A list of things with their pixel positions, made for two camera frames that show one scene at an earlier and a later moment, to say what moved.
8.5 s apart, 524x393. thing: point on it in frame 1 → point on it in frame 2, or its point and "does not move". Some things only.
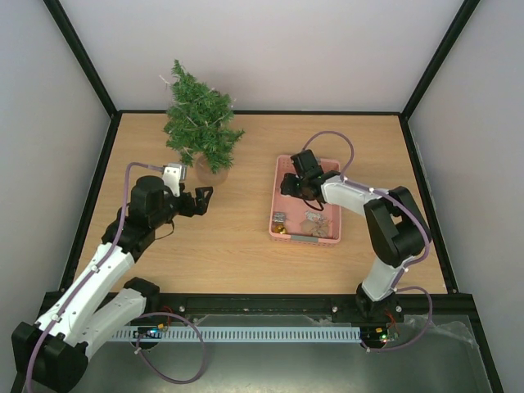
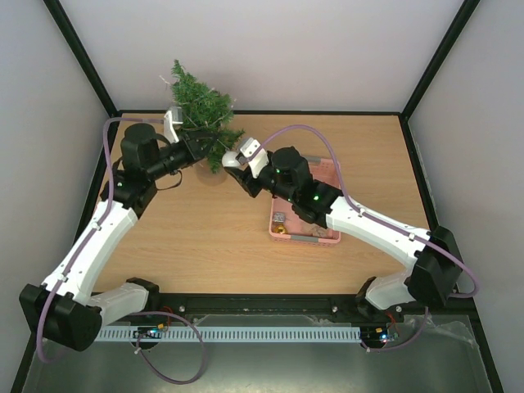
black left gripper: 201,208 → 192,149
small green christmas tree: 200,121 does not move
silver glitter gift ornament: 279,217 does not move
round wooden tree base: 205,174 does not move
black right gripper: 295,186 → 250,181
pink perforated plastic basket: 292,221 does not move
